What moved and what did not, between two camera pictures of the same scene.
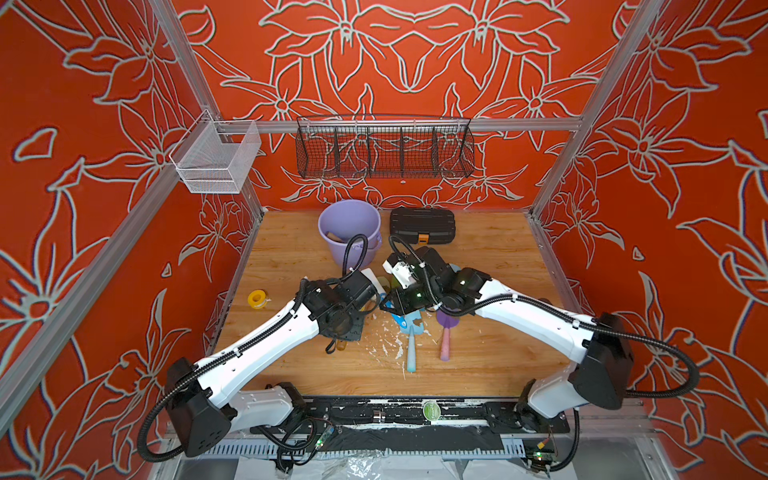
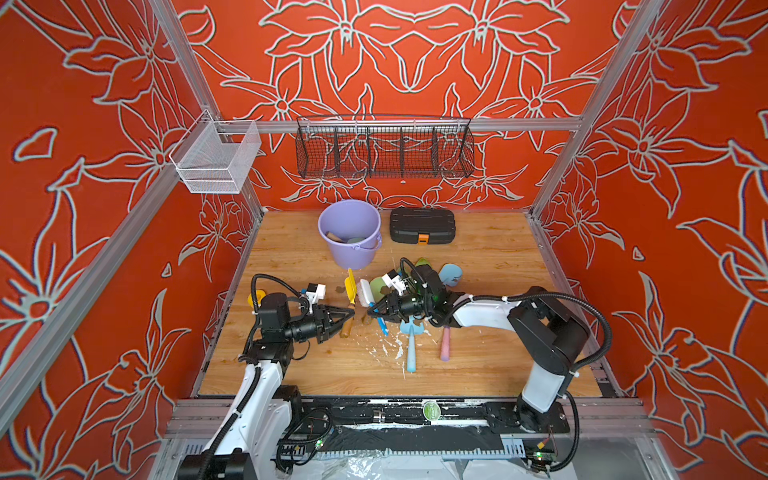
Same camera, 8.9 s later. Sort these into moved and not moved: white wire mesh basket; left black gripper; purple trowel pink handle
Moved: left black gripper
Not moved: purple trowel pink handle; white wire mesh basket
